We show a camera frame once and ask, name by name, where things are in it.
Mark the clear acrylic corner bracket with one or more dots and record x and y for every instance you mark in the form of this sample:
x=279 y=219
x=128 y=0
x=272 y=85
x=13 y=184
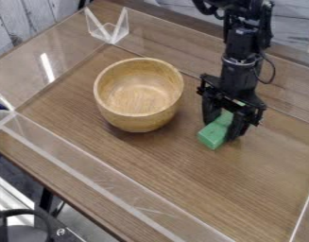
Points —
x=109 y=33

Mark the black table leg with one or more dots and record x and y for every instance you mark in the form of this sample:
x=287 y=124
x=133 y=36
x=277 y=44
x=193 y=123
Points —
x=45 y=200

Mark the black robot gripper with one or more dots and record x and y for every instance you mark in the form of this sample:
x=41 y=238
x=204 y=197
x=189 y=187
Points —
x=231 y=91

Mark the light wooden bowl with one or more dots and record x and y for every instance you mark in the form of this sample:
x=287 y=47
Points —
x=137 y=93

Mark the clear acrylic front barrier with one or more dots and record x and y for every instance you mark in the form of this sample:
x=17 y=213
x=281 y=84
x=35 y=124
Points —
x=133 y=213

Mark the green rectangular block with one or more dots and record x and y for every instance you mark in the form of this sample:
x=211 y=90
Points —
x=212 y=135

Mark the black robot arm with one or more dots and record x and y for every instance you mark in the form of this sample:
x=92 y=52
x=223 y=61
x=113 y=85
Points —
x=247 y=28

